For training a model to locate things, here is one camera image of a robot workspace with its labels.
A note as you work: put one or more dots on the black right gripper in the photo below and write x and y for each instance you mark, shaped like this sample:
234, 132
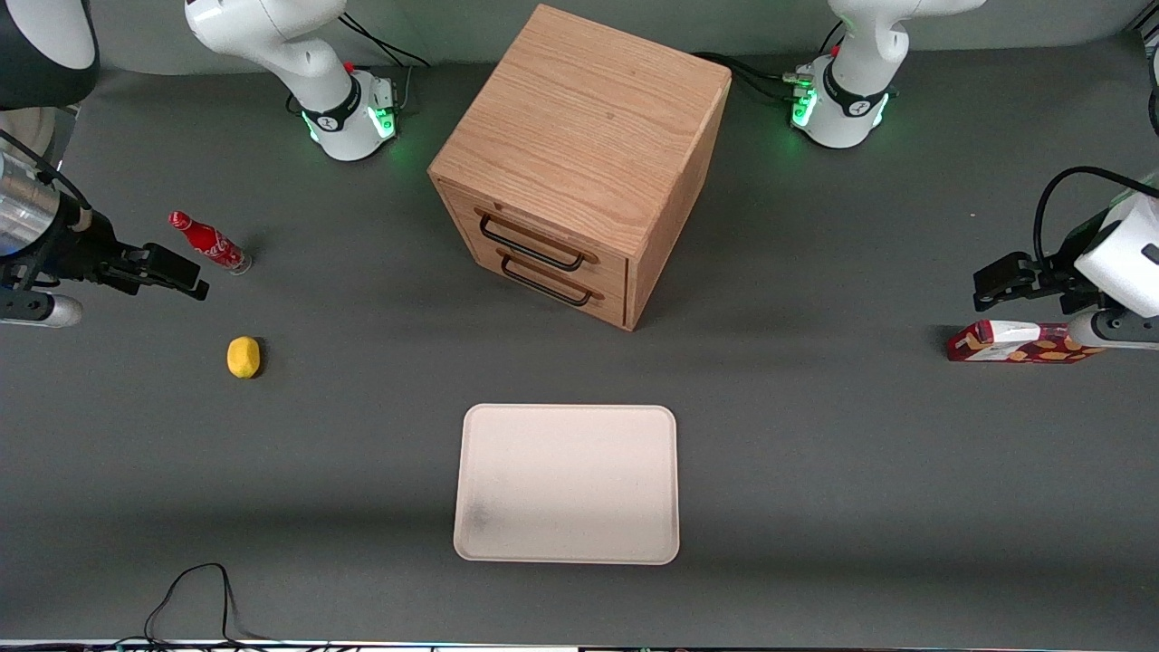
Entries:
80, 246

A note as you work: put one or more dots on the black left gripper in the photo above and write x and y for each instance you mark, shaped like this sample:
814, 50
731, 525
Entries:
1061, 277

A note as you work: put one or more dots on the red coke bottle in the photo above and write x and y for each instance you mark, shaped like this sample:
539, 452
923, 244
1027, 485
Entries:
210, 243

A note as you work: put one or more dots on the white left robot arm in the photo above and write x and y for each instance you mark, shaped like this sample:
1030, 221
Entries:
851, 54

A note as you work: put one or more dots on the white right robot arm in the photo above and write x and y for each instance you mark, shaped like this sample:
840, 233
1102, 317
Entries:
272, 36

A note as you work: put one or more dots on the beige rectangular tray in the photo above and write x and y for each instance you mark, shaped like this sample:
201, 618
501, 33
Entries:
566, 484

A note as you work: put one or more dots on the red snack carton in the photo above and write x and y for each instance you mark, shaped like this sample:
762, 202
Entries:
996, 344

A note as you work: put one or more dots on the yellow lemon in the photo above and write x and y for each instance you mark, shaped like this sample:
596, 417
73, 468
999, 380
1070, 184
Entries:
243, 357

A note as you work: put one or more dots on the wooden drawer front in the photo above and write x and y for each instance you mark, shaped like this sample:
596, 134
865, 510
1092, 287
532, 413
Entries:
543, 237
579, 303

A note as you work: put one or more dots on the wooden drawer cabinet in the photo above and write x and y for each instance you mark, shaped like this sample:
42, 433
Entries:
589, 118

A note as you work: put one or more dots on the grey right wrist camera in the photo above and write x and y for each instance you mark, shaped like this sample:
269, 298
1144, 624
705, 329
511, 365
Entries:
45, 311

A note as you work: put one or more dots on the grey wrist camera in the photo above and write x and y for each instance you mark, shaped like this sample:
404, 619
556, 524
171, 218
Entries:
45, 311
1123, 330

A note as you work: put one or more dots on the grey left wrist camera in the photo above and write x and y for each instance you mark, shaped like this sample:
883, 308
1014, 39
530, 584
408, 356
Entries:
1123, 330

